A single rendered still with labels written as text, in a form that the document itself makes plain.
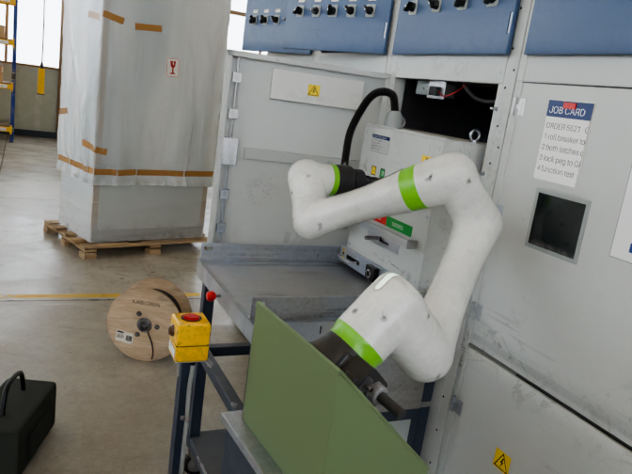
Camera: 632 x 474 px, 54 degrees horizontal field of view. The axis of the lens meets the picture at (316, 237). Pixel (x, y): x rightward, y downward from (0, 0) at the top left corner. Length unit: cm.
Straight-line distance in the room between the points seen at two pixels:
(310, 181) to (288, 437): 78
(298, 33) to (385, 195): 142
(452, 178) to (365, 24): 118
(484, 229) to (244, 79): 114
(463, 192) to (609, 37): 49
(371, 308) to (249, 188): 121
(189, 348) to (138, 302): 180
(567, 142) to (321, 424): 96
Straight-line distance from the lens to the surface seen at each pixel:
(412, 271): 200
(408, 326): 131
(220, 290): 198
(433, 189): 154
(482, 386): 193
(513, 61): 193
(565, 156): 169
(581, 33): 174
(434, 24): 224
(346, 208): 166
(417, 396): 209
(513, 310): 181
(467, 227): 160
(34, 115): 1282
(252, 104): 236
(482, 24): 203
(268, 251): 228
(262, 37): 347
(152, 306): 331
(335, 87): 239
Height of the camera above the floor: 146
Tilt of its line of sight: 13 degrees down
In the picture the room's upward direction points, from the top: 8 degrees clockwise
